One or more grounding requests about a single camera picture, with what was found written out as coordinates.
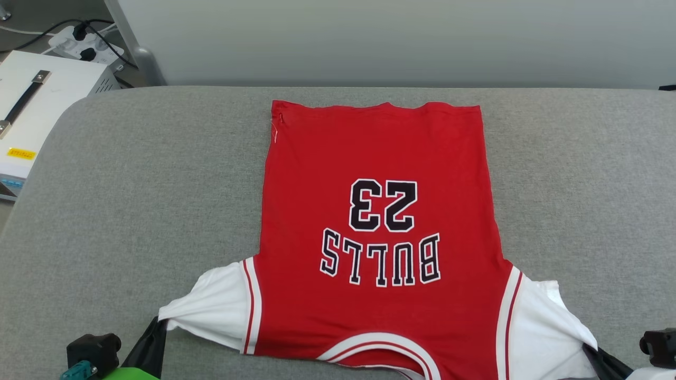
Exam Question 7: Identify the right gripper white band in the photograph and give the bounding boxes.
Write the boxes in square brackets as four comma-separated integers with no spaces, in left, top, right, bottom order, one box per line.
[583,344,676,380]

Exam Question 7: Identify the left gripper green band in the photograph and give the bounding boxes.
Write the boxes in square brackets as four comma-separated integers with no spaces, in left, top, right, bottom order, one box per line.
[102,317,168,380]

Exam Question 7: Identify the red basketball jersey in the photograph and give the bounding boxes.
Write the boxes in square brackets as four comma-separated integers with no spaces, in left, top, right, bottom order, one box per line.
[158,99,598,380]

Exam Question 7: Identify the white power strip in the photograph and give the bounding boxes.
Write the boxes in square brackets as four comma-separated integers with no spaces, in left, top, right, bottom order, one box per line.
[49,25,125,65]

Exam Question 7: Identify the white device case black handle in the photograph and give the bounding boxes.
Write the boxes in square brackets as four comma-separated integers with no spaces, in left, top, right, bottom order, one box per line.
[0,50,121,202]

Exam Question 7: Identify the white partition frame post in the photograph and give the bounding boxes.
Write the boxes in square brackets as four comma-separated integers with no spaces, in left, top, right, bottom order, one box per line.
[105,0,167,87]

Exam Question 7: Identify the black floor cable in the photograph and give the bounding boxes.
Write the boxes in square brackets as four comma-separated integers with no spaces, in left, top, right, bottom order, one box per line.
[0,18,139,69]

